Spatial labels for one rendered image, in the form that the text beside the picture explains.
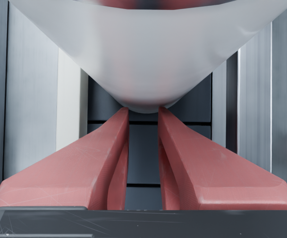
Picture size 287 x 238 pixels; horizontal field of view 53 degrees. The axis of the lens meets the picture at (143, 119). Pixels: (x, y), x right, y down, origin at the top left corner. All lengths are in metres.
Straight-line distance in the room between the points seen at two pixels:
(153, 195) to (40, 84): 0.13
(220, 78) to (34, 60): 0.15
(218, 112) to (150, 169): 0.06
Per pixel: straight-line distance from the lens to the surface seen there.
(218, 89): 0.19
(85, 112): 0.16
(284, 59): 0.26
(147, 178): 0.18
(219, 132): 0.18
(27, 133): 0.25
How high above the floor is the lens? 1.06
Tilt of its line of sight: 88 degrees down
